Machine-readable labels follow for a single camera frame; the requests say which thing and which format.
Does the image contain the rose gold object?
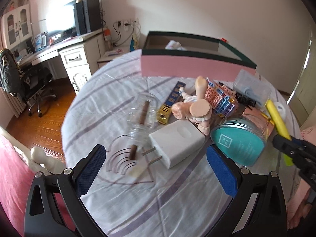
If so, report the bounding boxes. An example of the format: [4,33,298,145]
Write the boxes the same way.
[243,109,275,134]

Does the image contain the low white table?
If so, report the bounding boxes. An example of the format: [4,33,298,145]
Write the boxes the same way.
[97,47,139,70]

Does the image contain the bottle with orange cap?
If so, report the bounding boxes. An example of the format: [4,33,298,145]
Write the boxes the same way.
[103,28,113,51]

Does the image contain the black power cables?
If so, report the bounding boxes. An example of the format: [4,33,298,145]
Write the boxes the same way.
[112,21,135,47]

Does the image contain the blue box on desk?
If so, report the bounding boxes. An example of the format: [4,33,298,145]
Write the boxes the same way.
[33,32,47,51]

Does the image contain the white crumpled bag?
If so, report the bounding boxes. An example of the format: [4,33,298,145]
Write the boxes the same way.
[165,40,184,51]

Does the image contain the snack bag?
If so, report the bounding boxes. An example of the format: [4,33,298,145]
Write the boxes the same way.
[130,33,140,51]

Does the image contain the pink box with dark rim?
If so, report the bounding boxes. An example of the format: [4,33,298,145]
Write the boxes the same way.
[140,31,257,77]

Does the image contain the white radiator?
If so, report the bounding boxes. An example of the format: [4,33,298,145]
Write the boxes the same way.
[4,92,26,118]

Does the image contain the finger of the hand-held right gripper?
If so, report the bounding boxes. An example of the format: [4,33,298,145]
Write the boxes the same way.
[286,150,316,185]
[272,134,316,154]

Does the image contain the yellow tube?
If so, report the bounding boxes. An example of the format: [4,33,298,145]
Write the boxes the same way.
[265,99,293,166]

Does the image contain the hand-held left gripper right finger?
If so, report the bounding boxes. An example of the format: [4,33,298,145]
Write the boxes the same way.
[206,144,289,237]

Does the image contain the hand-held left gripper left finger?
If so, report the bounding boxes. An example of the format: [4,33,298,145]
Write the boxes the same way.
[24,144,107,237]

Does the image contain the dark printed jacket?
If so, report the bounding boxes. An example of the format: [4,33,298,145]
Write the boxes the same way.
[0,49,25,97]

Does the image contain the wall power outlets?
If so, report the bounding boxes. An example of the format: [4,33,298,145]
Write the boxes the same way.
[116,18,140,31]

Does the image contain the computer monitor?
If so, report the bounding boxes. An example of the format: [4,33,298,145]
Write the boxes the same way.
[46,0,77,34]

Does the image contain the clear plastic bottle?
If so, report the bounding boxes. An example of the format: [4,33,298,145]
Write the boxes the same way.
[127,92,158,146]

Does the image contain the white charger plug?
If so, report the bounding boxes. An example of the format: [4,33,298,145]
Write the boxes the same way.
[141,120,206,170]

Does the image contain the black computer tower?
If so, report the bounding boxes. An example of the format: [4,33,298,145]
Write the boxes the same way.
[74,0,102,35]

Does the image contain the white bedpost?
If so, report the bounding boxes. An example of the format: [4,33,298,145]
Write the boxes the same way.
[30,146,66,173]

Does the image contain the baby doll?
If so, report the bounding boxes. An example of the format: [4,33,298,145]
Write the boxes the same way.
[171,76,212,136]

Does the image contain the pink blanket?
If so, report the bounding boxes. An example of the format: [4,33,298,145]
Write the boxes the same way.
[0,133,74,237]

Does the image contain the brown stick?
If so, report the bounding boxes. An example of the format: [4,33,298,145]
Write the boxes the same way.
[130,101,149,160]

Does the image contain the pastel building block toy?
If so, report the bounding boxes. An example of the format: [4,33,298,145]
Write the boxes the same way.
[206,79,239,116]

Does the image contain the white glass door cabinet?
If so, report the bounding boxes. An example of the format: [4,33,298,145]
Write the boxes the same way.
[2,4,34,50]

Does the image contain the black hair clip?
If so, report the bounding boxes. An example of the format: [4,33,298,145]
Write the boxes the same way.
[233,91,256,107]

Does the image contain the clear plastic case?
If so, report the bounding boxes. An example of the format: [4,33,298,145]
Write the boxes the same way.
[232,69,271,108]

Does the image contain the white desk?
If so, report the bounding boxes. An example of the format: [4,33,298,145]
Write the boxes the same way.
[17,28,109,95]

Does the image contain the white object with hole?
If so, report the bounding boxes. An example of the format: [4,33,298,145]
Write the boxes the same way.
[273,101,287,122]

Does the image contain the black office chair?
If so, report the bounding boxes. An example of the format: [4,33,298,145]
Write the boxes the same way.
[0,48,58,118]

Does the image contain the blue and gold box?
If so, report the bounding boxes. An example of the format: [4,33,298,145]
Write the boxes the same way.
[158,81,186,125]

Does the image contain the pink printed bedding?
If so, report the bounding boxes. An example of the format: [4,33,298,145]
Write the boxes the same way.
[288,126,316,232]

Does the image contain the clear jar with teal lid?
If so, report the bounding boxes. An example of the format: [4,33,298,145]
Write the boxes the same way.
[210,116,276,167]

